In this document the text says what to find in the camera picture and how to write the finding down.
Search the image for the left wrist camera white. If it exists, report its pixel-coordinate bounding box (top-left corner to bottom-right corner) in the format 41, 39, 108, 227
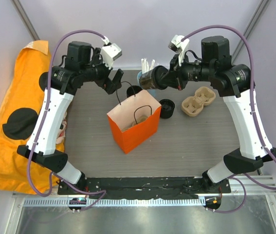
100, 37, 122, 70

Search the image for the purple cable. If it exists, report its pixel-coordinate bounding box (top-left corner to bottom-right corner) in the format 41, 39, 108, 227
27, 29, 109, 224
181, 24, 276, 214

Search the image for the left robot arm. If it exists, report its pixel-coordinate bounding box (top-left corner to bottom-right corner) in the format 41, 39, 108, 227
17, 41, 124, 195

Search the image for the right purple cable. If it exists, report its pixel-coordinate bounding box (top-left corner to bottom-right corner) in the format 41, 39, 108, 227
181, 24, 276, 214

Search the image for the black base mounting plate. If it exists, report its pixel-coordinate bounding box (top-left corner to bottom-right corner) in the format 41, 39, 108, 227
57, 175, 232, 200

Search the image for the black paper coffee cup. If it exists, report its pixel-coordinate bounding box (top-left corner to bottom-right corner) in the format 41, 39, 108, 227
139, 69, 157, 90

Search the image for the black plastic cup lid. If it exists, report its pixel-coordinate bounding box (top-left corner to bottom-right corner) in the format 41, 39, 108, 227
154, 65, 168, 90

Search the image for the light blue tin cup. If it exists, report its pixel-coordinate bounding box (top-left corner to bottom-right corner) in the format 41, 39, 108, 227
137, 71, 156, 97

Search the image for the white wrapped straws bundle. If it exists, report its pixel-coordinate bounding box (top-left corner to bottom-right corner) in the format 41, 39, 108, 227
141, 58, 155, 74

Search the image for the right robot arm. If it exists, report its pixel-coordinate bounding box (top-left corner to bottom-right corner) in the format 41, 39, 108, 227
161, 35, 276, 193

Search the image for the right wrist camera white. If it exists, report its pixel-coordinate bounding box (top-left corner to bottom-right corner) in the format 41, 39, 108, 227
168, 35, 189, 66

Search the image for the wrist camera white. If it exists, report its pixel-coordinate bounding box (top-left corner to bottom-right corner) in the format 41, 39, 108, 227
168, 35, 189, 66
100, 37, 122, 70

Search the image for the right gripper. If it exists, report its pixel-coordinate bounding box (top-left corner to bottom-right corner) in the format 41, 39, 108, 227
159, 52, 214, 91

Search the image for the brown pulp cup carrier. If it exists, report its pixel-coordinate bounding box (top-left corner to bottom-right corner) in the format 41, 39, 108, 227
181, 86, 216, 117

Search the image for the stack of black cups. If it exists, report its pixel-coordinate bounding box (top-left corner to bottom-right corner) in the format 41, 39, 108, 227
126, 85, 142, 97

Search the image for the orange paper bag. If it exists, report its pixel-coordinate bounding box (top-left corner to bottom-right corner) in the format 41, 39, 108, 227
107, 90, 162, 154

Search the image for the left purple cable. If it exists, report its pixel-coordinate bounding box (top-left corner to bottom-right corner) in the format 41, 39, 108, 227
27, 29, 109, 224

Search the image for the slotted aluminium rail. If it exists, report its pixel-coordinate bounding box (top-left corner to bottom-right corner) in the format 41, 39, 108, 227
23, 196, 205, 207

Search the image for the pulp carrier inside bag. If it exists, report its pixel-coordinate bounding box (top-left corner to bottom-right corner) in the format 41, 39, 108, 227
122, 115, 148, 132

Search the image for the orange cartoon mouse cloth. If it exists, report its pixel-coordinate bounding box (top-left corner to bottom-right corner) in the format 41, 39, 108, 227
0, 40, 51, 194

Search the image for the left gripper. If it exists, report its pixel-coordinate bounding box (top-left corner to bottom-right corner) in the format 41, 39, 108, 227
81, 48, 123, 94

